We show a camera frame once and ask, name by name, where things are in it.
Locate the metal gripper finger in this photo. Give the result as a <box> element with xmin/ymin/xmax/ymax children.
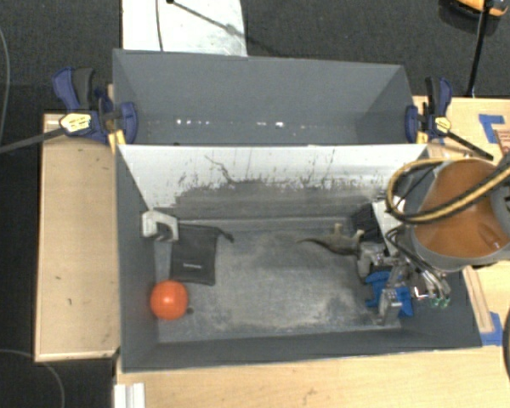
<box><xmin>356</xmin><ymin>241</ymin><xmax>388</xmax><ymax>281</ymax></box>
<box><xmin>377</xmin><ymin>286</ymin><xmax>404</xmax><ymax>327</ymax></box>

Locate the blue plastic object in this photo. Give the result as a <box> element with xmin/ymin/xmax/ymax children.
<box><xmin>364</xmin><ymin>269</ymin><xmax>415</xmax><ymax>319</ymax></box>

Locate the grey-brown toy dinosaur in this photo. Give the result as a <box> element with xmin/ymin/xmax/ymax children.
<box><xmin>296</xmin><ymin>223</ymin><xmax>366</xmax><ymax>255</ymax></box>

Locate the black cloth pouch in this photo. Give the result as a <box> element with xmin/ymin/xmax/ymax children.
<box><xmin>169</xmin><ymin>222</ymin><xmax>235</xmax><ymax>287</ymax></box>

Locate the grey metal bin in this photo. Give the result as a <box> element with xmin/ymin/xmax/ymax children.
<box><xmin>111</xmin><ymin>48</ymin><xmax>484</xmax><ymax>373</ymax></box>

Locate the orange ball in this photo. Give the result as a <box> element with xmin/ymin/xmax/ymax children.
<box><xmin>149</xmin><ymin>280</ymin><xmax>190</xmax><ymax>321</ymax></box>

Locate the white plastic hook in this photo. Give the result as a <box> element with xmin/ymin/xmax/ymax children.
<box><xmin>141</xmin><ymin>210</ymin><xmax>180</xmax><ymax>243</ymax></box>

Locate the pale wood board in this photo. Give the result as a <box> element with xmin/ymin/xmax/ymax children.
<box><xmin>33</xmin><ymin>112</ymin><xmax>121</xmax><ymax>363</ymax></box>

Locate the black cylinder on white bracket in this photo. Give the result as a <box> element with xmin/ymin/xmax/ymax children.
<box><xmin>350</xmin><ymin>201</ymin><xmax>393</xmax><ymax>258</ymax></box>

